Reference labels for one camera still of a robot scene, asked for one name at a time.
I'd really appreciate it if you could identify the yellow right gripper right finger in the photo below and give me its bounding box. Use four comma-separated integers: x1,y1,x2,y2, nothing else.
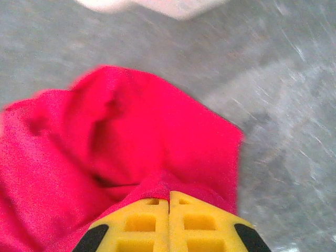
169,191,272,252

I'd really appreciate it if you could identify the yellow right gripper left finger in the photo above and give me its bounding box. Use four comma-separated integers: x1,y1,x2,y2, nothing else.
72,198,170,252

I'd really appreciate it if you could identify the red t-shirt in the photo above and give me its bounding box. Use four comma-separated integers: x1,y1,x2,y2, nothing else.
0,65,245,252

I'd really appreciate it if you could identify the white perforated plastic basket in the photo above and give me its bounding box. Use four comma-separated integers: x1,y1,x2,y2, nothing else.
75,0,233,21

